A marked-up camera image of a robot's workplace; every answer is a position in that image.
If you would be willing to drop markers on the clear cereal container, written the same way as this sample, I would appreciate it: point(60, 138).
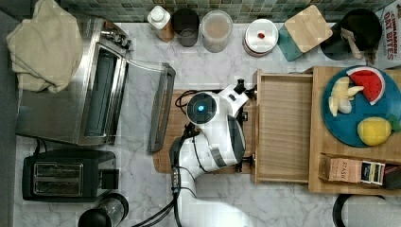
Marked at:
point(216, 28)

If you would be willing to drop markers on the blue round plate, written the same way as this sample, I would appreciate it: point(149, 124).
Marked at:
point(344, 125)

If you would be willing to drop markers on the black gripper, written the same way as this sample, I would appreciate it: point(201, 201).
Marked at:
point(246, 119)

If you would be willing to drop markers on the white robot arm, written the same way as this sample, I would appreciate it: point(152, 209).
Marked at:
point(213, 139)

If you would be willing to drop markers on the cinnamon oat bites box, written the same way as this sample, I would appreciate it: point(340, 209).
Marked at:
point(388, 54)

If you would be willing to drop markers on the white capped bottle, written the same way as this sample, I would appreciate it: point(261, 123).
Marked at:
point(160, 21)

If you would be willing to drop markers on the wooden drawer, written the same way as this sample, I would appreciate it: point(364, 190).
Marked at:
point(282, 127)

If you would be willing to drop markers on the teal box with wooden lid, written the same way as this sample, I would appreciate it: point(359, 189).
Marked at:
point(303, 32)

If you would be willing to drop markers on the stainless toaster oven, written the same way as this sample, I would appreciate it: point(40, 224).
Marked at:
point(86, 112)

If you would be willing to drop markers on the beige cloth towel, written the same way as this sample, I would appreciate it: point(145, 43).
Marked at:
point(47, 49)

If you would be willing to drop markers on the black white round object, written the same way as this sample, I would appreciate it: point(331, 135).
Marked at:
point(365, 211)

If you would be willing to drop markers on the white lidded pot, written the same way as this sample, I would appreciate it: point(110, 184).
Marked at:
point(260, 37)

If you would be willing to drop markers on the wooden spoon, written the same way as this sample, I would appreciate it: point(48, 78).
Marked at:
point(350, 38)

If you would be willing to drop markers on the plush yellow lemon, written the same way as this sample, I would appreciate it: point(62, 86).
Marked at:
point(374, 131)

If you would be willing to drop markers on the black utensil pot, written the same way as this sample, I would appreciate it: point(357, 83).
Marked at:
point(367, 31)

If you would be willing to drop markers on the wooden drawer cabinet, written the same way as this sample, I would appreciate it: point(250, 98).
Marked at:
point(323, 142)

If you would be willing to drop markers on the wooden tea box organizer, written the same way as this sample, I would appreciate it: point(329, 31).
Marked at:
point(347, 170)

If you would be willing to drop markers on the plush peeled banana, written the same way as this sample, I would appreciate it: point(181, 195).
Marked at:
point(341, 96)

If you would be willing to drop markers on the plush watermelon slice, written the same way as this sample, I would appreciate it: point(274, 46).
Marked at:
point(371, 80)

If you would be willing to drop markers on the black blender jar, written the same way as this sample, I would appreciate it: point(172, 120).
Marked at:
point(110, 211)

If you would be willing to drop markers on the black slot toaster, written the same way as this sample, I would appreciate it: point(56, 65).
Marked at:
point(69, 175)

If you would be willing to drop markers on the dark round canister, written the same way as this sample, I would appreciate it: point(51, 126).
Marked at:
point(186, 24)

